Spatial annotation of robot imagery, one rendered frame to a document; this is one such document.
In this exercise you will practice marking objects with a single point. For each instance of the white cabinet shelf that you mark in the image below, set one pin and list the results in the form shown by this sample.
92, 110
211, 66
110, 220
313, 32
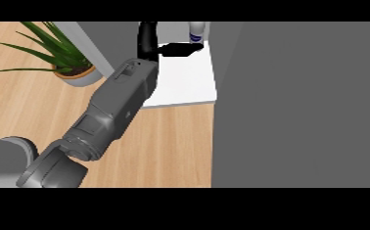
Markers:
183, 77

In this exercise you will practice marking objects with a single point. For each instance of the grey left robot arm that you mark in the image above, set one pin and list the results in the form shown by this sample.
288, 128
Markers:
115, 100

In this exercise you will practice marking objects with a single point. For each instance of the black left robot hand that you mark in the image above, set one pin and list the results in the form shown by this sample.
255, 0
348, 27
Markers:
148, 44

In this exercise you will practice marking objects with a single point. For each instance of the green potted plant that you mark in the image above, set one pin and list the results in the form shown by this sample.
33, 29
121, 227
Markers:
51, 49

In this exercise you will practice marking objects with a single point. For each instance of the dark grey cabinet door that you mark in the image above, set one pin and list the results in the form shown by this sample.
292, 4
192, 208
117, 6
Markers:
289, 106

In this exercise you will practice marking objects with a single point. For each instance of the grey plant pot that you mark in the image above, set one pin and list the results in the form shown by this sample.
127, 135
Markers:
82, 76

